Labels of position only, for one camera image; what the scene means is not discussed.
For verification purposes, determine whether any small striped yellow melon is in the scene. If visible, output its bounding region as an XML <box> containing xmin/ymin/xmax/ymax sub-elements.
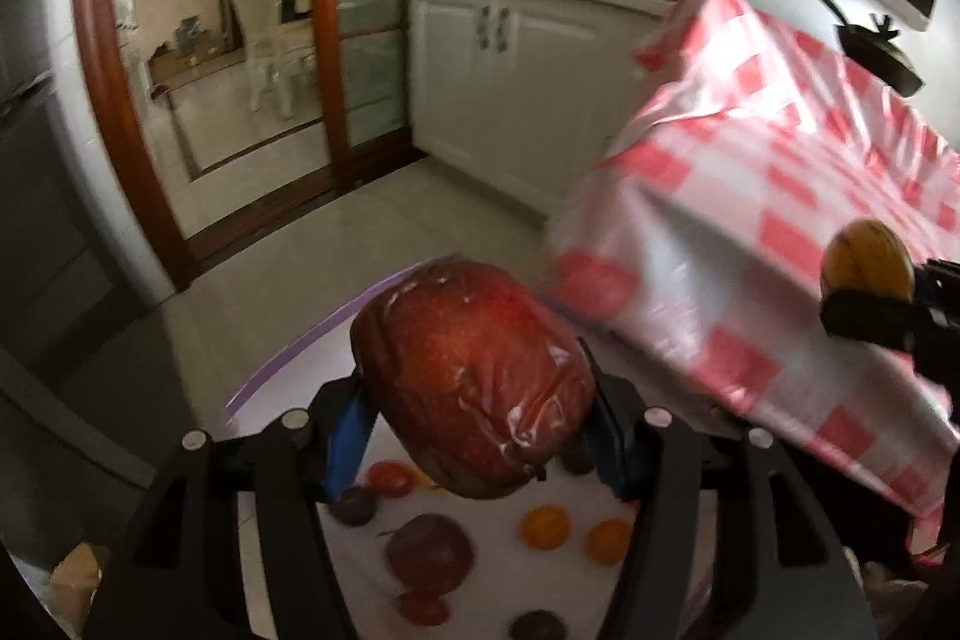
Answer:
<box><xmin>820</xmin><ymin>219</ymin><xmax>914</xmax><ymax>302</ymax></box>

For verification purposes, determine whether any small orange mandarin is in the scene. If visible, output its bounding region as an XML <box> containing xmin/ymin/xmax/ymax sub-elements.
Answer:
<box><xmin>584</xmin><ymin>518</ymin><xmax>633</xmax><ymax>567</ymax></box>

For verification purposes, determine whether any medium orange mandarin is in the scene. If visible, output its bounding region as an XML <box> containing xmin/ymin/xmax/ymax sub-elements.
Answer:
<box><xmin>517</xmin><ymin>505</ymin><xmax>571</xmax><ymax>552</ymax></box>

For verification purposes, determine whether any dark mangosteen front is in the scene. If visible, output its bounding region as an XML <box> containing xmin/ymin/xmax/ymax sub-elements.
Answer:
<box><xmin>327</xmin><ymin>486</ymin><xmax>379</xmax><ymax>528</ymax></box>

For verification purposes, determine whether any red tomato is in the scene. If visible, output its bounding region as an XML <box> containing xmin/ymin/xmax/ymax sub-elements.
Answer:
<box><xmin>364</xmin><ymin>459</ymin><xmax>420</xmax><ymax>498</ymax></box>
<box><xmin>395</xmin><ymin>591</ymin><xmax>451</xmax><ymax>627</ymax></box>

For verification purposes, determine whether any round purple passion fruit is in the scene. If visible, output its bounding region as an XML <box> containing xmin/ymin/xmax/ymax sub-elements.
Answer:
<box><xmin>384</xmin><ymin>513</ymin><xmax>475</xmax><ymax>596</ymax></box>

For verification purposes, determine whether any wrinkled red apple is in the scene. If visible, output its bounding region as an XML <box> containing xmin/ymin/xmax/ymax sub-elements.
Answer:
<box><xmin>350</xmin><ymin>258</ymin><xmax>596</xmax><ymax>500</ymax></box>

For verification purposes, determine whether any large orange mandarin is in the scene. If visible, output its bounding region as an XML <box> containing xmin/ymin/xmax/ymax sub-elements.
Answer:
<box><xmin>410</xmin><ymin>464</ymin><xmax>444</xmax><ymax>492</ymax></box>

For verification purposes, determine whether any white kitchen cabinet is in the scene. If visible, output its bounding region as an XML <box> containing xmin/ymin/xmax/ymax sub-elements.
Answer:
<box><xmin>409</xmin><ymin>0</ymin><xmax>672</xmax><ymax>216</ymax></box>

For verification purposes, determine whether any white round tray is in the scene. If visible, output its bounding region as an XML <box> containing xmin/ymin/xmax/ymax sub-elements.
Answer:
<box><xmin>215</xmin><ymin>273</ymin><xmax>635</xmax><ymax>638</ymax></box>

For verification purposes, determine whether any red white checkered tablecloth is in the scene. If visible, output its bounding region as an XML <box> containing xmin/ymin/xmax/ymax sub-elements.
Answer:
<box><xmin>547</xmin><ymin>0</ymin><xmax>958</xmax><ymax>516</ymax></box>

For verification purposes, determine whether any black wok with lid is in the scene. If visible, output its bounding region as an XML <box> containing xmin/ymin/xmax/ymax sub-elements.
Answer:
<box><xmin>818</xmin><ymin>0</ymin><xmax>924</xmax><ymax>97</ymax></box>

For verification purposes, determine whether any white dining chair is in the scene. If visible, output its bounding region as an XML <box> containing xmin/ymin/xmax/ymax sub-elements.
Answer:
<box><xmin>231</xmin><ymin>0</ymin><xmax>314</xmax><ymax>118</ymax></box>

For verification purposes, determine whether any wooden glass sliding door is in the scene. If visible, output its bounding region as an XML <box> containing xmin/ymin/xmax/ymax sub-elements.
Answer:
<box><xmin>71</xmin><ymin>0</ymin><xmax>410</xmax><ymax>294</ymax></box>

